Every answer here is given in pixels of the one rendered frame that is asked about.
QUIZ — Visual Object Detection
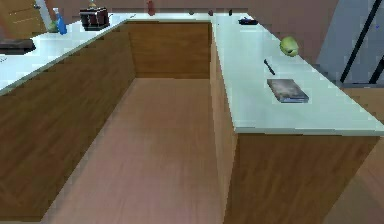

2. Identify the wooden door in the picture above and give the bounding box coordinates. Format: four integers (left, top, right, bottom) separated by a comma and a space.
0, 0, 48, 40

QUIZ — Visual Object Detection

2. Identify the black refrigerator handle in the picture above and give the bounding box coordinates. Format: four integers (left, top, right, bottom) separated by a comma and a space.
339, 0, 383, 84
369, 55, 384, 85

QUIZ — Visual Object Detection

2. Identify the black toaster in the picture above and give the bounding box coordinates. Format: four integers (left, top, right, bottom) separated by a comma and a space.
79, 7, 111, 32

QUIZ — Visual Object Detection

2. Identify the grey book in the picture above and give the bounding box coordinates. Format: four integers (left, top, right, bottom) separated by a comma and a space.
266, 78, 310, 104

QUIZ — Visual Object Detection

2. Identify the black pan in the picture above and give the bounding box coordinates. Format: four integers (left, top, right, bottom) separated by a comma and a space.
237, 17, 259, 26

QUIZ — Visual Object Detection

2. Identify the wooden kitchen counter white top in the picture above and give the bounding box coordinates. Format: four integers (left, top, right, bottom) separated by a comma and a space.
0, 12, 384, 224

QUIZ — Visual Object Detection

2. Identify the grey refrigerator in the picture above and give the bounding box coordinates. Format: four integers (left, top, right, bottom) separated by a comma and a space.
315, 0, 384, 85

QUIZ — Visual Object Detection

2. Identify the red bottle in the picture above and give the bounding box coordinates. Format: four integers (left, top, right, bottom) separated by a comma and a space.
146, 0, 157, 17

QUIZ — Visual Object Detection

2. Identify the black stove burner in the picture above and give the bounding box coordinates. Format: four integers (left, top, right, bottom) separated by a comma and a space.
0, 38, 37, 56

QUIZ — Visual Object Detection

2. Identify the black pen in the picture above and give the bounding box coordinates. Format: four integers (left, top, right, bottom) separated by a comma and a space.
263, 58, 276, 76

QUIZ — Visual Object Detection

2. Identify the green lettuce head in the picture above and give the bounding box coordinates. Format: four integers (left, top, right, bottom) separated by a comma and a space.
279, 35, 300, 58

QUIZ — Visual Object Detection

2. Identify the blue spray bottle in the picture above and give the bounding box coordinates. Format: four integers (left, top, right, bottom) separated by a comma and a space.
52, 7, 68, 36

